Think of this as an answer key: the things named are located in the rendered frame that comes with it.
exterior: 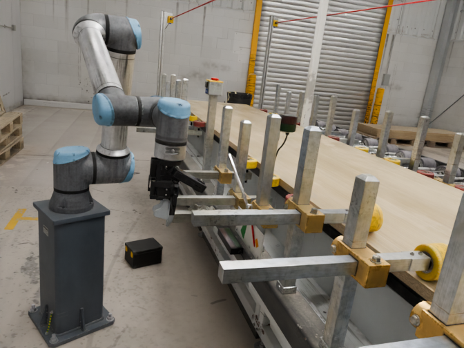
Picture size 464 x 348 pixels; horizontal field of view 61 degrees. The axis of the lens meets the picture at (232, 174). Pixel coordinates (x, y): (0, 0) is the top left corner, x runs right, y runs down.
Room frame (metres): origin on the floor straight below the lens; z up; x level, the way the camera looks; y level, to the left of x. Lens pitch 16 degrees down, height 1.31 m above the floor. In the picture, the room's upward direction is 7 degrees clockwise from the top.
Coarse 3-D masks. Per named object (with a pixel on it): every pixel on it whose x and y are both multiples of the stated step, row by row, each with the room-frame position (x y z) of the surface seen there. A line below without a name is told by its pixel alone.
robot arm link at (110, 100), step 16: (96, 16) 1.56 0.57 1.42; (80, 32) 1.48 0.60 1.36; (96, 32) 1.47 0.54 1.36; (96, 48) 1.36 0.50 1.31; (96, 64) 1.28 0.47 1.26; (112, 64) 1.32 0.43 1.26; (96, 80) 1.21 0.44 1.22; (112, 80) 1.21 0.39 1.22; (96, 96) 1.11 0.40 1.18; (112, 96) 1.12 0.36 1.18; (128, 96) 1.15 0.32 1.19; (96, 112) 1.11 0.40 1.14; (112, 112) 1.09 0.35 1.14; (128, 112) 1.12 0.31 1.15
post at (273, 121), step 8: (272, 120) 1.23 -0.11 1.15; (280, 120) 1.24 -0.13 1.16; (272, 128) 1.23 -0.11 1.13; (264, 136) 1.26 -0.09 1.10; (272, 136) 1.23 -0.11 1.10; (264, 144) 1.25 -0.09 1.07; (272, 144) 1.23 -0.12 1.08; (264, 152) 1.24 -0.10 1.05; (272, 152) 1.23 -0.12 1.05; (264, 160) 1.23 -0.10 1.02; (272, 160) 1.24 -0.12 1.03; (264, 168) 1.23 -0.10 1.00; (272, 168) 1.24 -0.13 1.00; (264, 176) 1.23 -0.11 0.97; (272, 176) 1.24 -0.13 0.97; (264, 184) 1.23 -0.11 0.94; (264, 192) 1.23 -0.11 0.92; (256, 200) 1.25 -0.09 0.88; (264, 200) 1.23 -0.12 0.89; (264, 232) 1.24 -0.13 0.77
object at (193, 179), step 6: (174, 168) 1.11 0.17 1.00; (180, 168) 1.13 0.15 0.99; (174, 174) 1.09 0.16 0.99; (180, 174) 1.09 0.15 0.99; (186, 174) 1.11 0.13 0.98; (180, 180) 1.09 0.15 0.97; (186, 180) 1.10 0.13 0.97; (192, 180) 1.10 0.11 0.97; (198, 180) 1.12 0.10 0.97; (192, 186) 1.10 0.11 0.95; (198, 186) 1.11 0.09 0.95; (204, 186) 1.12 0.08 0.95
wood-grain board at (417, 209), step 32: (256, 128) 2.66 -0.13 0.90; (288, 160) 1.81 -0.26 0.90; (320, 160) 1.89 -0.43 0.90; (352, 160) 1.98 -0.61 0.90; (384, 160) 2.07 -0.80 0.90; (320, 192) 1.36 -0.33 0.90; (384, 192) 1.45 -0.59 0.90; (416, 192) 1.51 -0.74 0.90; (448, 192) 1.56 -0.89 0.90; (384, 224) 1.10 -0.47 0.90; (416, 224) 1.13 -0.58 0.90; (448, 224) 1.17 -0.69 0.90; (416, 288) 0.78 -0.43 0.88
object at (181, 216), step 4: (176, 212) 1.11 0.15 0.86; (180, 212) 1.12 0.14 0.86; (184, 212) 1.12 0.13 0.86; (188, 212) 1.12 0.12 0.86; (176, 216) 1.10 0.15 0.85; (180, 216) 1.10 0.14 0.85; (184, 216) 1.11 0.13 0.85; (188, 216) 1.11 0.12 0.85; (176, 220) 1.10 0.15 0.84; (180, 220) 1.10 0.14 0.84; (184, 220) 1.11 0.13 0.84; (188, 220) 1.11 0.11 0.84
